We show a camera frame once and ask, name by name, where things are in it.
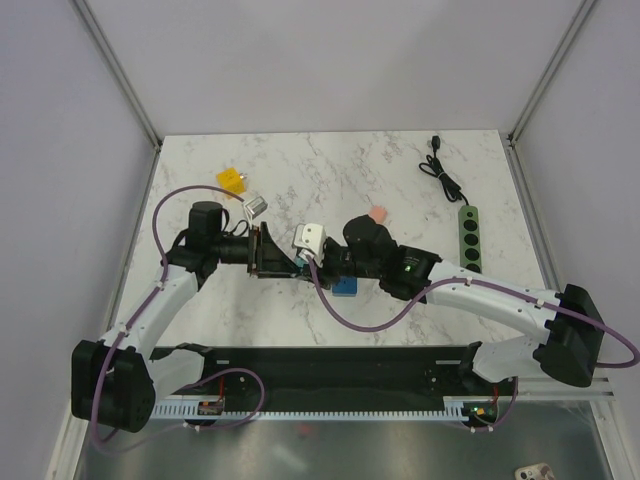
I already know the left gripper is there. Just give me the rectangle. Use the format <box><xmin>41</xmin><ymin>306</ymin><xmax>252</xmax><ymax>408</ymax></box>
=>
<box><xmin>211</xmin><ymin>223</ymin><xmax>299</xmax><ymax>279</ymax></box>

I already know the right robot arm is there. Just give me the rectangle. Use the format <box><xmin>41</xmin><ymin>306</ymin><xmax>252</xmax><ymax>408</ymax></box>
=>
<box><xmin>298</xmin><ymin>215</ymin><xmax>604</xmax><ymax>394</ymax></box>

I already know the white cable duct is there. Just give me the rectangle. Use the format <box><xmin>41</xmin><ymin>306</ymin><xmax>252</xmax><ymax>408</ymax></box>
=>
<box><xmin>150</xmin><ymin>396</ymin><xmax>498</xmax><ymax>422</ymax></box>

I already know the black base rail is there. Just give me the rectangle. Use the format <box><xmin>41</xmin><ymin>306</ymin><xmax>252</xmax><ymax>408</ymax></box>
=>
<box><xmin>149</xmin><ymin>344</ymin><xmax>521</xmax><ymax>414</ymax></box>

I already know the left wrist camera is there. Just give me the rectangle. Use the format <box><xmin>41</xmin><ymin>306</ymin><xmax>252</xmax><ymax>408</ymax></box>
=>
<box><xmin>242</xmin><ymin>196</ymin><xmax>268</xmax><ymax>222</ymax></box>

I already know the blue cube socket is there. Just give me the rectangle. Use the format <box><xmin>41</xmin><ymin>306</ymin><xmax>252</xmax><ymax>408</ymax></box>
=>
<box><xmin>332</xmin><ymin>277</ymin><xmax>358</xmax><ymax>297</ymax></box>

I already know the yellow cube socket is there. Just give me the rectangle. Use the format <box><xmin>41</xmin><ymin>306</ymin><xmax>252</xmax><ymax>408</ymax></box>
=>
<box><xmin>216</xmin><ymin>167</ymin><xmax>247</xmax><ymax>195</ymax></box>

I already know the black power cord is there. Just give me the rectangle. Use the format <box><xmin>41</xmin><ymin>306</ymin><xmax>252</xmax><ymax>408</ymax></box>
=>
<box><xmin>418</xmin><ymin>135</ymin><xmax>469</xmax><ymax>205</ymax></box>

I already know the pink plug adapter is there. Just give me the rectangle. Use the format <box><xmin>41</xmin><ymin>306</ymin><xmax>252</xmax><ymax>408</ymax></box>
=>
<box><xmin>369</xmin><ymin>206</ymin><xmax>388</xmax><ymax>224</ymax></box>

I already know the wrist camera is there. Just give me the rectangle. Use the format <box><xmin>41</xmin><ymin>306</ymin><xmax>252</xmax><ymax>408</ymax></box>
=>
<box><xmin>292</xmin><ymin>223</ymin><xmax>327</xmax><ymax>265</ymax></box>
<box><xmin>242</xmin><ymin>196</ymin><xmax>268</xmax><ymax>222</ymax></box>

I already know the green power strip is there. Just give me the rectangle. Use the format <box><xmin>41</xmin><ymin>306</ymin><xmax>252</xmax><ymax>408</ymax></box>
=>
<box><xmin>458</xmin><ymin>205</ymin><xmax>482</xmax><ymax>273</ymax></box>

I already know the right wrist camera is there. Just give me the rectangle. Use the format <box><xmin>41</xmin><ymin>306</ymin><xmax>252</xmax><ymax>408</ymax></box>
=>
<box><xmin>292</xmin><ymin>223</ymin><xmax>327</xmax><ymax>265</ymax></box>

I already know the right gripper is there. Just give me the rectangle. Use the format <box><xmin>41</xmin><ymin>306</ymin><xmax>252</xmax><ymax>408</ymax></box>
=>
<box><xmin>297</xmin><ymin>238</ymin><xmax>382</xmax><ymax>291</ymax></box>

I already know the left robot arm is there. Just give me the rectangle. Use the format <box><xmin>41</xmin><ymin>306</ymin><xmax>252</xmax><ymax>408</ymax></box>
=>
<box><xmin>71</xmin><ymin>201</ymin><xmax>300</xmax><ymax>433</ymax></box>

